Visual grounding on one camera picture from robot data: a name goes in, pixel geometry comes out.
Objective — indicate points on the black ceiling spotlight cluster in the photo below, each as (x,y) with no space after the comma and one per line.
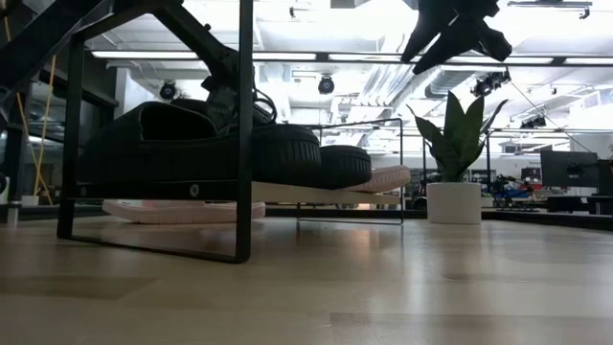
(491,84)
(534,122)

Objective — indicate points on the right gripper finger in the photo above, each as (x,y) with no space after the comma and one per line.
(421,38)
(445,52)

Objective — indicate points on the long ceiling light bar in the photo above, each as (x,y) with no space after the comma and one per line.
(191,55)
(503,60)
(589,61)

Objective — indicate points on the black computer monitor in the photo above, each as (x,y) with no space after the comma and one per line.
(570,168)
(606,177)

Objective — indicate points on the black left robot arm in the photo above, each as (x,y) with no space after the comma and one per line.
(201,43)

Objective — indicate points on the black slide sandal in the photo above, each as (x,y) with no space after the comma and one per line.
(345,167)
(167,158)

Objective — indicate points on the pink slide sandal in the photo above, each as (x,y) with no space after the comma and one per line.
(182,213)
(388,179)

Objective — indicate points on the wooden shelf with black frame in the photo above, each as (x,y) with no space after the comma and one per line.
(245,144)

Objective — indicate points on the hanging black ceiling camera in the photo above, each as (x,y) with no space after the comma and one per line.
(326,85)
(167,90)

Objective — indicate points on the snake plant in white pot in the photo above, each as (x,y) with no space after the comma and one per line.
(452,203)

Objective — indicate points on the black metal table frame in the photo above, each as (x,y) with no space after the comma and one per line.
(16,167)

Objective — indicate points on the blue machine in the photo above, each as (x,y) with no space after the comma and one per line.
(512,191)

